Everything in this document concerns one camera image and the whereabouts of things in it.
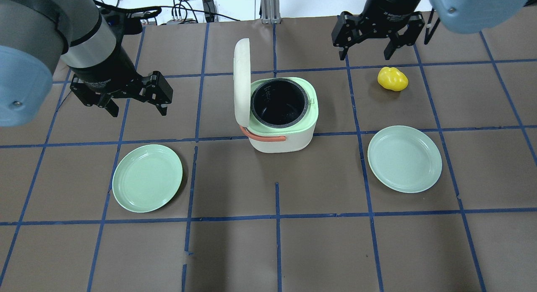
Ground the right green plate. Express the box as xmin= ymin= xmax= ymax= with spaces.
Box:
xmin=368 ymin=125 xmax=443 ymax=194

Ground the yellow lemon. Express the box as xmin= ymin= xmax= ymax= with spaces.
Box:
xmin=377 ymin=66 xmax=409 ymax=92

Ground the green plate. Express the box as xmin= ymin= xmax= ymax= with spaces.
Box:
xmin=112 ymin=144 xmax=183 ymax=213
xmin=368 ymin=125 xmax=443 ymax=194

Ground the white rice cooker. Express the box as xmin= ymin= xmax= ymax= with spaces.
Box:
xmin=233 ymin=38 xmax=319 ymax=153

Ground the aluminium frame post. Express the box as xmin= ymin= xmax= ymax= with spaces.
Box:
xmin=260 ymin=0 xmax=282 ymax=24

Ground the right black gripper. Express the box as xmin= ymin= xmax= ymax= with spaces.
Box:
xmin=331 ymin=0 xmax=425 ymax=60

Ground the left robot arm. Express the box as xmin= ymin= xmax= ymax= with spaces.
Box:
xmin=0 ymin=0 xmax=173 ymax=126

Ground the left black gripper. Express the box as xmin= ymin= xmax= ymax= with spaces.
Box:
xmin=70 ymin=53 xmax=173 ymax=117

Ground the left green plate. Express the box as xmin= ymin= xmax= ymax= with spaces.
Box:
xmin=112 ymin=144 xmax=183 ymax=213

